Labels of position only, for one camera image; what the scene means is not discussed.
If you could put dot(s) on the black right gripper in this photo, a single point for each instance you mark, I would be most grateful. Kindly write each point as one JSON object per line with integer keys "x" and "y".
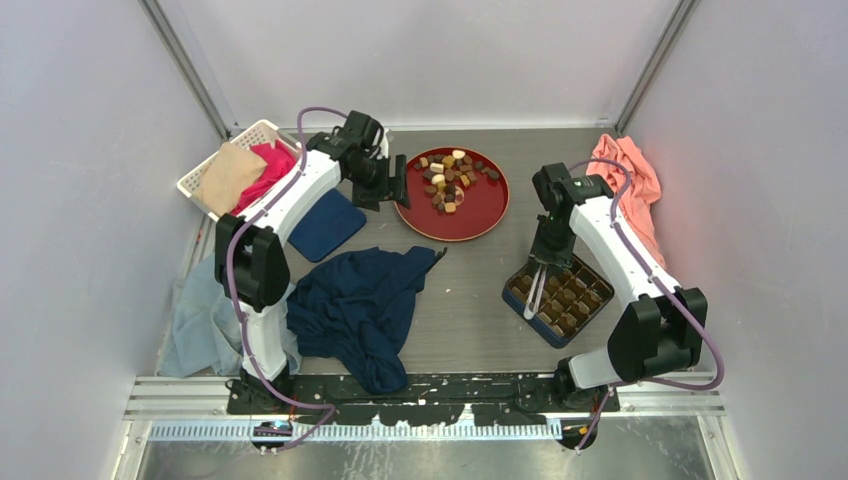
{"x": 557, "y": 258}

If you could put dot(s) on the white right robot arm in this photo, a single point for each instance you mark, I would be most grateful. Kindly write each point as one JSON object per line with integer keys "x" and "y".
{"x": 661, "y": 328}

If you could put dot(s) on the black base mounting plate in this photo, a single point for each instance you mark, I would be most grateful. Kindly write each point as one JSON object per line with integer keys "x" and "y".
{"x": 493, "y": 399}

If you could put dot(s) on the red round tray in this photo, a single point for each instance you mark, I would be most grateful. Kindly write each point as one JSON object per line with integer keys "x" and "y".
{"x": 478, "y": 185}

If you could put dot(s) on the salmon pink cloth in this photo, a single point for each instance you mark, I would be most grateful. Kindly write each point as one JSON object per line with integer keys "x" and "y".
{"x": 644, "y": 191}

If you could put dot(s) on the light blue cloth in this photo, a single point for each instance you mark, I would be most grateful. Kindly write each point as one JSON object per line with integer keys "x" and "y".
{"x": 205, "y": 332}

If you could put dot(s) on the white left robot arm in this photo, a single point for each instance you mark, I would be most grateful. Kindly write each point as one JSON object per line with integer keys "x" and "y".
{"x": 250, "y": 262}

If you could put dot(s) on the clear plastic metal tongs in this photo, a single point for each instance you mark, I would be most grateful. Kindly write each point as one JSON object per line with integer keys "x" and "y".
{"x": 536, "y": 293}

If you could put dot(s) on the white plastic basket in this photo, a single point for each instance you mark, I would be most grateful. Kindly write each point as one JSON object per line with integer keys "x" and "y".
{"x": 263, "y": 131}

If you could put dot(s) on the blue tin lid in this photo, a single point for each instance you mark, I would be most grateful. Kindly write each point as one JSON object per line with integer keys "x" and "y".
{"x": 330, "y": 223}

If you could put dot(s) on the beige cloth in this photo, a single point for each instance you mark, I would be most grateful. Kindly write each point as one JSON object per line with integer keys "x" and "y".
{"x": 231, "y": 171}

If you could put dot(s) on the blue chocolate tin box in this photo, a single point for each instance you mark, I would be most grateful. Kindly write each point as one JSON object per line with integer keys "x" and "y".
{"x": 570, "y": 300}

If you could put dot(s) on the dark blue cloth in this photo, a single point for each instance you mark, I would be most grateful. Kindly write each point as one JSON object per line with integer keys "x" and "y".
{"x": 358, "y": 308}

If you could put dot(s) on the pink magenta cloth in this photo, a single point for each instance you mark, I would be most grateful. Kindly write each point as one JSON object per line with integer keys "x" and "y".
{"x": 279, "y": 162}

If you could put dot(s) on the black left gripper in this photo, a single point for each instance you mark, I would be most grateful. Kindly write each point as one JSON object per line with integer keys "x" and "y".
{"x": 390, "y": 188}

